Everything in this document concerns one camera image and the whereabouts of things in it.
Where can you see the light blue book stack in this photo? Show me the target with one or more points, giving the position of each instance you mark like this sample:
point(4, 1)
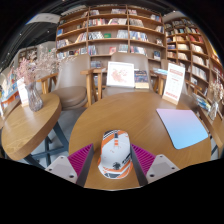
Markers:
point(160, 71)

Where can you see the beige padded wooden armchair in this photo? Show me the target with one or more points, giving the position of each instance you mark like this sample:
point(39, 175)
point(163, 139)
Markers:
point(71, 76)
point(160, 81)
point(143, 61)

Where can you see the dark cover book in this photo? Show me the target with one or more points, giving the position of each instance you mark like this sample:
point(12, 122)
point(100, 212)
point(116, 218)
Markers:
point(141, 78)

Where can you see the round wooden side table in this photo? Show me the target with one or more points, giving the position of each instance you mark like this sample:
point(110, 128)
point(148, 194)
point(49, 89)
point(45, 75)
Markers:
point(30, 126)

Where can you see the white sign in wooden base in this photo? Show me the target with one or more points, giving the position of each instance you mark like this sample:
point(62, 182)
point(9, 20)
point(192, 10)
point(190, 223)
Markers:
point(174, 81)

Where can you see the small white table sign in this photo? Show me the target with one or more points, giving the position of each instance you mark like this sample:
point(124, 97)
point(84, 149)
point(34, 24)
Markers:
point(22, 93)

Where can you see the white framed art print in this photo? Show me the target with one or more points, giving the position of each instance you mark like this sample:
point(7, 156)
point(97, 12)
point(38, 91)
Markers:
point(120, 75)

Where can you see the stack of colourful books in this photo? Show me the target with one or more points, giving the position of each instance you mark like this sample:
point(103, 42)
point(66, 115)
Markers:
point(203, 102)

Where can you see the wide wooden bookshelf unit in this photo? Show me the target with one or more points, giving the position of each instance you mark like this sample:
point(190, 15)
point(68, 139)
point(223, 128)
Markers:
point(106, 35)

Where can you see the small distant bookshelf unit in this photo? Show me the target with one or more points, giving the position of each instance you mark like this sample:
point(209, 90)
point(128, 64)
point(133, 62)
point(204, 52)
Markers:
point(23, 53)

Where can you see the glass vase with pink flowers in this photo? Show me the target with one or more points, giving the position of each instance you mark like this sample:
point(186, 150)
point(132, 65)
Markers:
point(34, 98)

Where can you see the pink and blue mouse pad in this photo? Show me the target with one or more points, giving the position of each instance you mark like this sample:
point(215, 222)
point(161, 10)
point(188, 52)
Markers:
point(183, 128)

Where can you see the white and orange computer mouse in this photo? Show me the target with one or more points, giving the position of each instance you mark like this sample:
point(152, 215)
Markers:
point(115, 150)

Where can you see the white ceiling panel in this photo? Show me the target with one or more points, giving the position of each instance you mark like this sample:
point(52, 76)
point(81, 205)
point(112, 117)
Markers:
point(43, 18)

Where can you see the glass vase with dried flowers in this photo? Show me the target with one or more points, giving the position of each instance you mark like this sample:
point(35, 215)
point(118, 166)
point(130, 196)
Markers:
point(213, 111)

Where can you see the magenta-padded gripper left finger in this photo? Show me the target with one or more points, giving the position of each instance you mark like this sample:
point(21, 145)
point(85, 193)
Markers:
point(78, 160)

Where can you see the wooden table with dark legs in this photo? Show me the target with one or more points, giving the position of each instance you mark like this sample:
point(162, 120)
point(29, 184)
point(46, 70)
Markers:
point(216, 130)

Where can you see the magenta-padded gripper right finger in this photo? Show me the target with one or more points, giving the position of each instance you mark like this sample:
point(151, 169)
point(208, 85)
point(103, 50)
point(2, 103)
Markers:
point(146, 160)

